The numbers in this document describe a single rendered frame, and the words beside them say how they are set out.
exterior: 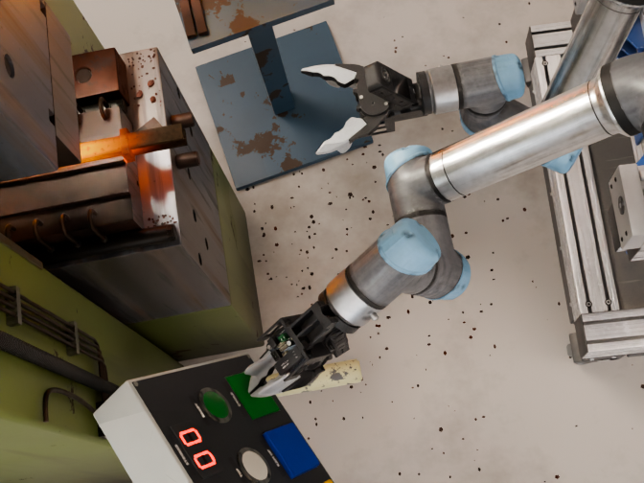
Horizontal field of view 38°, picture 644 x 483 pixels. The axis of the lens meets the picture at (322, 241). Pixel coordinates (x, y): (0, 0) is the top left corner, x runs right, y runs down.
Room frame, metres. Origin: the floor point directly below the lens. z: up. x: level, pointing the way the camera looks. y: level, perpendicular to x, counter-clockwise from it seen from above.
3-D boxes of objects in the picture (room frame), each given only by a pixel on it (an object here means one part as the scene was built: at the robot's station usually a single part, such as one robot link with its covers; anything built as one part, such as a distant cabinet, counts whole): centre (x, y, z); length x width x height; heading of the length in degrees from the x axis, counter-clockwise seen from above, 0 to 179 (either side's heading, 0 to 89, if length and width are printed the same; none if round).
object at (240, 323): (0.76, 0.48, 0.23); 0.56 x 0.38 x 0.47; 82
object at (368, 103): (0.64, -0.18, 0.97); 0.12 x 0.08 x 0.09; 82
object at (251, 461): (0.14, 0.18, 1.09); 0.05 x 0.03 x 0.04; 172
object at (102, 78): (0.86, 0.30, 0.95); 0.12 x 0.09 x 0.07; 82
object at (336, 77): (0.71, -0.10, 0.97); 0.09 x 0.03 x 0.06; 46
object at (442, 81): (0.64, -0.26, 0.98); 0.08 x 0.05 x 0.08; 172
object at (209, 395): (0.23, 0.21, 1.09); 0.05 x 0.03 x 0.04; 172
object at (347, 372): (0.32, 0.22, 0.62); 0.44 x 0.05 x 0.05; 82
